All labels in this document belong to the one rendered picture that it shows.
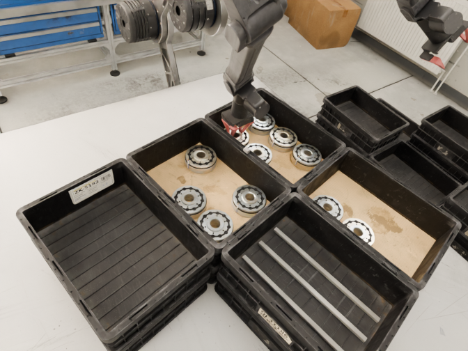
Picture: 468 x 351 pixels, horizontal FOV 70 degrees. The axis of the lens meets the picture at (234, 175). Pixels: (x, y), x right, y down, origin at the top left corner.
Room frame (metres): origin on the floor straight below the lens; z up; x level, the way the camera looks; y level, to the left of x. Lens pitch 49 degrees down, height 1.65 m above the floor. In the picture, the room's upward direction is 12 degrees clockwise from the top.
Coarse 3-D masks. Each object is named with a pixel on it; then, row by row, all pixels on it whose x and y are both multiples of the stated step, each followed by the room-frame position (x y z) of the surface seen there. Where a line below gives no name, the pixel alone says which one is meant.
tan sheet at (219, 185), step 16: (176, 160) 0.74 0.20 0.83; (160, 176) 0.66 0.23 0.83; (176, 176) 0.67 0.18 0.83; (192, 176) 0.68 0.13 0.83; (208, 176) 0.70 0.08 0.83; (224, 176) 0.71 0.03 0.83; (208, 192) 0.63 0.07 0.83; (224, 192) 0.65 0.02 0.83; (208, 208) 0.57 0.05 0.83; (224, 208) 0.59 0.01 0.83; (240, 224) 0.54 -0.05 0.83
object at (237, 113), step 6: (234, 102) 0.86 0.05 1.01; (234, 108) 0.86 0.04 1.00; (240, 108) 0.85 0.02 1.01; (222, 114) 0.86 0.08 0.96; (228, 114) 0.86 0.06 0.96; (234, 114) 0.85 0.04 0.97; (240, 114) 0.85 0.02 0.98; (246, 114) 0.86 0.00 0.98; (228, 120) 0.83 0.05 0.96; (234, 120) 0.84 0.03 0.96; (240, 120) 0.84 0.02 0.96
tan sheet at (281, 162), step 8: (256, 136) 0.93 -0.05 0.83; (264, 136) 0.94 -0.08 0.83; (264, 144) 0.90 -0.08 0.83; (296, 144) 0.94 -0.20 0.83; (272, 152) 0.87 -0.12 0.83; (280, 152) 0.88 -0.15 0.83; (288, 152) 0.89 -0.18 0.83; (272, 160) 0.83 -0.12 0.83; (280, 160) 0.84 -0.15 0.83; (288, 160) 0.84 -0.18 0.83; (280, 168) 0.80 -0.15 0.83; (288, 168) 0.81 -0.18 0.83; (296, 168) 0.82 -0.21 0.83; (288, 176) 0.77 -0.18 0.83; (296, 176) 0.78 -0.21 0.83
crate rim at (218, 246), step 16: (128, 160) 0.61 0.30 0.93; (256, 160) 0.71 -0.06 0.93; (144, 176) 0.56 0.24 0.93; (272, 176) 0.66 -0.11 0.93; (160, 192) 0.52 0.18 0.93; (288, 192) 0.61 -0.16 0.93; (176, 208) 0.48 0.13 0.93; (192, 224) 0.45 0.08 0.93; (208, 240) 0.41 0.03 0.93; (224, 240) 0.42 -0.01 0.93
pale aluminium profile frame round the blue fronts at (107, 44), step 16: (80, 0) 2.13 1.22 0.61; (96, 0) 2.20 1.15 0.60; (112, 0) 2.28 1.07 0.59; (128, 0) 2.36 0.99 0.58; (0, 16) 1.80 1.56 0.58; (16, 16) 1.86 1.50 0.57; (192, 32) 2.94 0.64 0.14; (48, 48) 1.98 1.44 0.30; (64, 48) 2.03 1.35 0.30; (80, 48) 2.10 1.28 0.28; (112, 48) 2.27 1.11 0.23; (176, 48) 2.65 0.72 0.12; (0, 64) 1.74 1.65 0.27; (80, 64) 2.11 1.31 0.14; (96, 64) 2.16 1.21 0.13; (112, 64) 2.25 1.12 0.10; (0, 80) 1.73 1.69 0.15; (16, 80) 1.78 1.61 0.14; (32, 80) 1.84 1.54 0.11; (0, 96) 1.72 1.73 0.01
